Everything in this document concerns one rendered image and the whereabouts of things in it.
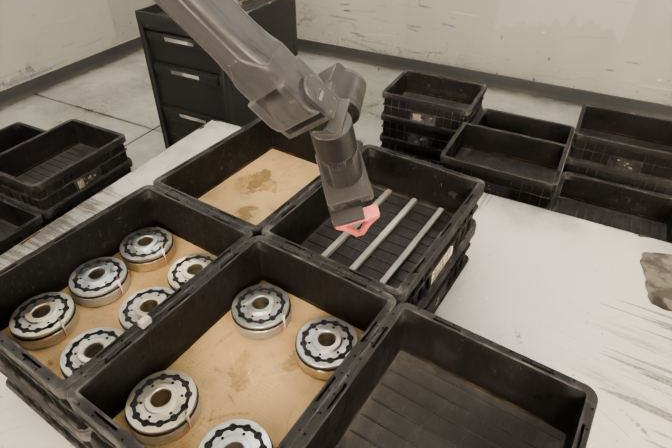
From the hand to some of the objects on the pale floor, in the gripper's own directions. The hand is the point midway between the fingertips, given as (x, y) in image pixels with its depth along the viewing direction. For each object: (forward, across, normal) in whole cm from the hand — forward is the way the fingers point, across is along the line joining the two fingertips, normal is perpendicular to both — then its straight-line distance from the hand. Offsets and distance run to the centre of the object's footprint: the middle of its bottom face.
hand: (352, 207), depth 81 cm
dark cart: (+145, +148, +51) cm, 214 cm away
